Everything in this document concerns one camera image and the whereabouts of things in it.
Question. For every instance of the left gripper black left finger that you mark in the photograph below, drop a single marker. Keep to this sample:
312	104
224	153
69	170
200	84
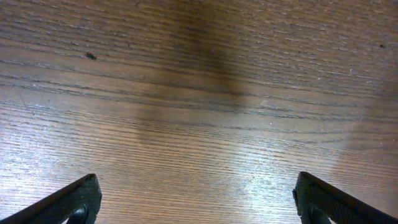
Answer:
78	202

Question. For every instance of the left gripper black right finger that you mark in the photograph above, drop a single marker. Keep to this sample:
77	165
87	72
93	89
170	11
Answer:
320	202

